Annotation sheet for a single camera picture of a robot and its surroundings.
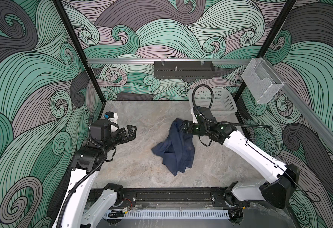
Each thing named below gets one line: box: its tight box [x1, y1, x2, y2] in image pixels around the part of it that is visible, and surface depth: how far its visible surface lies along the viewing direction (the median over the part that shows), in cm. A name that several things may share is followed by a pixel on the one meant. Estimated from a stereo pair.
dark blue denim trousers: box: [150, 117, 195, 176], surface depth 83 cm
